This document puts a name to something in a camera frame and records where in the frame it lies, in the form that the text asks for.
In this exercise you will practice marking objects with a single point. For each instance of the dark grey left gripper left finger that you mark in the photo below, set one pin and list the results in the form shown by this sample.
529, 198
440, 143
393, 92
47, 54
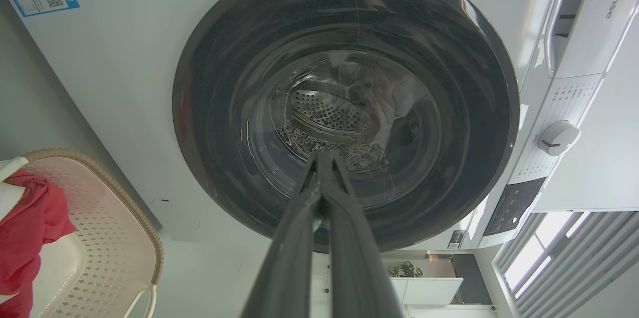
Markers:
284, 268

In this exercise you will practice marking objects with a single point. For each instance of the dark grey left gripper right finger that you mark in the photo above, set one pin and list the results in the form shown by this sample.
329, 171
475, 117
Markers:
359, 268

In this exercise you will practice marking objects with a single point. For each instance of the cream perforated laundry basket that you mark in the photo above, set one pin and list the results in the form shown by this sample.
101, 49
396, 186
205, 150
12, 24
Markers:
110, 238

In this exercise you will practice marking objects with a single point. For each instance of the green potted plant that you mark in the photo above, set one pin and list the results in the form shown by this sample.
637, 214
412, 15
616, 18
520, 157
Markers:
407, 270

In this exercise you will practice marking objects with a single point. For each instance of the white cabinet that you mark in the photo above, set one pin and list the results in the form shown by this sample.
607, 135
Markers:
429, 290

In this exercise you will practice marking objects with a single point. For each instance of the dark QR code sticker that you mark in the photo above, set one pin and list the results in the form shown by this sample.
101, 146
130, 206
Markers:
456, 239

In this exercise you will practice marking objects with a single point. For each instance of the black washing machine control panel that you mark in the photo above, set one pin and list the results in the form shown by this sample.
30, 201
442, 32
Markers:
514, 205

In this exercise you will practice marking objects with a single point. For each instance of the dark round washing machine door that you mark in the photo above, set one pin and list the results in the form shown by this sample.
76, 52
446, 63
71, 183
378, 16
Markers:
224, 83

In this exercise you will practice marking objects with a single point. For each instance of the window with grey blinds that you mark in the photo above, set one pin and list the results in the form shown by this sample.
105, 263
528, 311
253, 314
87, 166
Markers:
574, 258

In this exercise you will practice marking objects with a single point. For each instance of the white washing machine dial knob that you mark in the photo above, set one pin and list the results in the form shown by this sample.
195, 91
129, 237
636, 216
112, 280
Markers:
558, 137

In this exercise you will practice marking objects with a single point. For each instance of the white front-load washing machine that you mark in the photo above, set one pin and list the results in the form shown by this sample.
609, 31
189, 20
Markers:
125, 68

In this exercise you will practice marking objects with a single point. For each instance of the red garment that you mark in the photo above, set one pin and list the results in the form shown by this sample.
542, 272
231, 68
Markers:
30, 228

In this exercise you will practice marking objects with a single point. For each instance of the white detergent drawer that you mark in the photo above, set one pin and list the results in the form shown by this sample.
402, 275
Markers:
594, 13

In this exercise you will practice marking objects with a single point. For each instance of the dark wall panel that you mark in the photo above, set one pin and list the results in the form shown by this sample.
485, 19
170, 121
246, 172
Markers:
472, 278

